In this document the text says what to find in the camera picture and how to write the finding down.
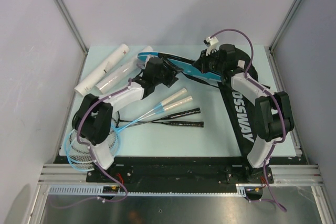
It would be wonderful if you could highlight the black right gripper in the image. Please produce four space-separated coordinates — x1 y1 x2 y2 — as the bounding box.
192 48 224 74

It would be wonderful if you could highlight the blue racket bag cover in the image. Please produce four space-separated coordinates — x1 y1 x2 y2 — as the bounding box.
137 51 221 88

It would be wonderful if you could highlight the white shuttlecock tube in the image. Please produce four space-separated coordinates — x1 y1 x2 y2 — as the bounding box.
96 52 139 94

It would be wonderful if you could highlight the black racket bag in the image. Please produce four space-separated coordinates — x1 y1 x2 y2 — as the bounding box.
183 47 274 167

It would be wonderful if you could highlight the white cardboard tube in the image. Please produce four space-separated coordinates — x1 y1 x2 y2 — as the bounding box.
74 44 130 97

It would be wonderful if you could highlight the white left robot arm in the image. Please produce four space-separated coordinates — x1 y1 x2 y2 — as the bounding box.
72 57 183 182

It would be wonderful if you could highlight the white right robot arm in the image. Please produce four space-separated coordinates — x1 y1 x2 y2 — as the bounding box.
193 44 294 183

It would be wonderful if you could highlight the black racket upper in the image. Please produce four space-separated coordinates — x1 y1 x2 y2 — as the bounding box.
110 107 202 127

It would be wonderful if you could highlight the black racket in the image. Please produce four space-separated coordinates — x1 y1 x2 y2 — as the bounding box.
66 121 204 159
110 107 202 127

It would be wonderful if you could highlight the blue racket white grip upper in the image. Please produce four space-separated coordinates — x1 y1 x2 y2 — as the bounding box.
59 88 192 156

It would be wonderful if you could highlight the blue racket white grip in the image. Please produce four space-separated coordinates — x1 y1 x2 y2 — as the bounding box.
59 88 192 156
65 96 200 172

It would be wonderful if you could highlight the blue racket white grip lower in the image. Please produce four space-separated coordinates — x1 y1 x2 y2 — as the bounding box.
65 96 200 172

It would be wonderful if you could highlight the black racket lower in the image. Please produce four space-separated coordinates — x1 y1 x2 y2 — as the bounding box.
66 121 204 159

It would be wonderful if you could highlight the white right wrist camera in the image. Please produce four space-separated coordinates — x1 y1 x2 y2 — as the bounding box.
204 36 218 56

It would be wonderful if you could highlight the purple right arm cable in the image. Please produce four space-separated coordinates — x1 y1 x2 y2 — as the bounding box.
211 28 288 213

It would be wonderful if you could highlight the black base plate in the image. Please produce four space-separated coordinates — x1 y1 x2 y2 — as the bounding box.
54 156 294 190

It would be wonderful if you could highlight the aluminium frame post right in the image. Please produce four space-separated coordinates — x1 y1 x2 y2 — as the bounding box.
268 0 304 52

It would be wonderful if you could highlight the aluminium frame post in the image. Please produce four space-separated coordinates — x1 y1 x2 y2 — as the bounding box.
53 0 88 56
268 0 304 52

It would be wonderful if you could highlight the grey cable duct rail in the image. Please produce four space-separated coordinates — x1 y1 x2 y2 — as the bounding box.
48 184 261 197

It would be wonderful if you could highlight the aluminium frame post left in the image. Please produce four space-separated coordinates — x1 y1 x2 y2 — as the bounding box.
53 0 88 56

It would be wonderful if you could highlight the aluminium side rail right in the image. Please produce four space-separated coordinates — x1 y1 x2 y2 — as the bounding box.
265 47 335 223

